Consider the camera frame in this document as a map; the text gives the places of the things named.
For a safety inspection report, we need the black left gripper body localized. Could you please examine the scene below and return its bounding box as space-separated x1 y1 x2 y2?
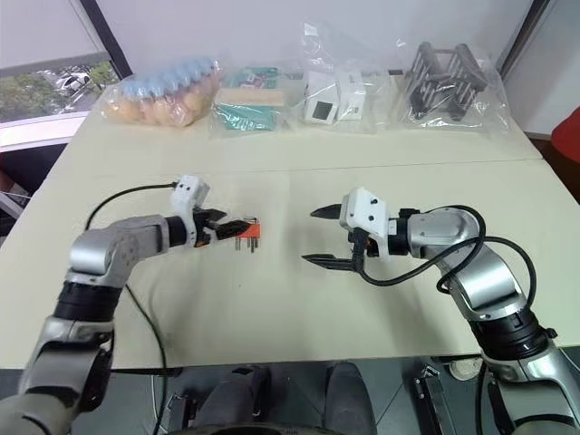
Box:
192 208 228 248

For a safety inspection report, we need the orange-red block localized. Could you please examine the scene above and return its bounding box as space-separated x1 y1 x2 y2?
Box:
234 218 262 240

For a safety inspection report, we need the green and red packet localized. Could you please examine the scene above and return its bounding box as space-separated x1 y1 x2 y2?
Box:
223 67 281 91

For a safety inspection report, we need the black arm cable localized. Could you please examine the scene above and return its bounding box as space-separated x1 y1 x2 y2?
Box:
355 207 540 321
85 180 180 435

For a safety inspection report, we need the dark metal rack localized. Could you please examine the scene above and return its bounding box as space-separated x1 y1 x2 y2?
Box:
401 42 489 122

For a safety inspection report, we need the red object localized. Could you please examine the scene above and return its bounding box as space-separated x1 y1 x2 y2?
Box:
551 110 580 160

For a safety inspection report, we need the blue egg tray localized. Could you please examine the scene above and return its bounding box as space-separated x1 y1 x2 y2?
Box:
119 56 218 100

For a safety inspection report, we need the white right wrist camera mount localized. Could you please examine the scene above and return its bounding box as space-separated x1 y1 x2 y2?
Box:
339 186 392 265

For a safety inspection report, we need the clear plastic bag of eggs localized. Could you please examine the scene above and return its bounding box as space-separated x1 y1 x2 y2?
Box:
100 55 224 131

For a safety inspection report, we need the bag of white devices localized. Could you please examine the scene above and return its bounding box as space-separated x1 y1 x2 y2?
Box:
301 71 342 124

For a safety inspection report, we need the black table bracket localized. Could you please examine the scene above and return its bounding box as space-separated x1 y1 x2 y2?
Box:
164 392 197 432
413 361 449 435

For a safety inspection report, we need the dark window frame post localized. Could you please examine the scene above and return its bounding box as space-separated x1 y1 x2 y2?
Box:
78 0 133 82

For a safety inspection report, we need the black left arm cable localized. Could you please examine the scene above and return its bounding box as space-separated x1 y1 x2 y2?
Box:
85 180 180 435

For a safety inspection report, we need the green striped packet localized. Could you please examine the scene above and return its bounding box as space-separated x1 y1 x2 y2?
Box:
211 104 278 133

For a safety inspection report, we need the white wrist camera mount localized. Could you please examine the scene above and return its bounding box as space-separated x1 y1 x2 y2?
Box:
339 186 392 265
169 173 212 248

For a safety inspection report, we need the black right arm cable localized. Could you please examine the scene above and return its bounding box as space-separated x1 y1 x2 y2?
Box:
355 207 540 321

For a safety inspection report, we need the orange egg tray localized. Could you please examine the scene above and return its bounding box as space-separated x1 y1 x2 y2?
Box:
103 84 215 129

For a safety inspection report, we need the clear bag with white boxes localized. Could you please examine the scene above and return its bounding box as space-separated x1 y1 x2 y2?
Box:
288 19 392 136

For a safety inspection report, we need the clear bag with green packets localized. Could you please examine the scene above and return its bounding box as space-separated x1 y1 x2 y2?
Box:
207 66 301 140

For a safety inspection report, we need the white round object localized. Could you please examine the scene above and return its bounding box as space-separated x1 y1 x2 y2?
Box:
449 356 485 381

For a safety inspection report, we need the dark wall pillar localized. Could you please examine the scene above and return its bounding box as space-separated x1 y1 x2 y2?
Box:
497 0 539 70

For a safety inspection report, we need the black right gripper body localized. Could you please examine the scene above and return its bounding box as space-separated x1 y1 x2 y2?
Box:
347 228 378 273

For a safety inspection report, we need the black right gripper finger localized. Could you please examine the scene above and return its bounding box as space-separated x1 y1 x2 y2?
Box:
300 253 357 273
309 203 343 222

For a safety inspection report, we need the white cardboard box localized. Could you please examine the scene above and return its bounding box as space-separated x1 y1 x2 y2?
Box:
337 69 368 123

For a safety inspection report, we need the clear bag with dark rack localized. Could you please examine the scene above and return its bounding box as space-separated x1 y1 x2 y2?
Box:
386 37 514 133

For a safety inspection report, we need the wooden block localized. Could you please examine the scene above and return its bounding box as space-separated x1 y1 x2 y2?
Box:
215 87 287 109

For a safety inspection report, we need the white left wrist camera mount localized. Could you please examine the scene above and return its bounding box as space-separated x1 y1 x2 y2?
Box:
169 173 212 248

